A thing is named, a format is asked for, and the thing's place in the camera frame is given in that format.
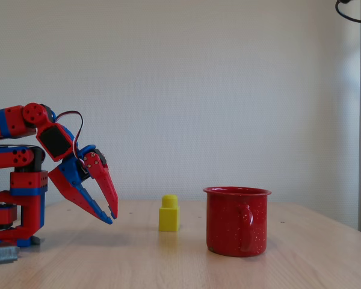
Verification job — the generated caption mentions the grey metal table clamp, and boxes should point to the grey metal table clamp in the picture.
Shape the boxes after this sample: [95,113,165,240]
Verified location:
[0,245,20,266]

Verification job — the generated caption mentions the wrist servo cable loop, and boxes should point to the wrist servo cable loop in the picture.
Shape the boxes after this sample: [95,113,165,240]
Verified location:
[54,110,85,161]

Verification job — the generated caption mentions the red enamel mug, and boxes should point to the red enamel mug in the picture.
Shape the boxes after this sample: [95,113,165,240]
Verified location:
[203,186,273,258]

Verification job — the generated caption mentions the yellow toy brick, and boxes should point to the yellow toy brick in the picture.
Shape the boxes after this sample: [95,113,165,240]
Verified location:
[158,194,181,232]

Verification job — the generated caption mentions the black hanging cable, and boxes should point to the black hanging cable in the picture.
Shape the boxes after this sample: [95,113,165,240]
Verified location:
[335,0,361,25]

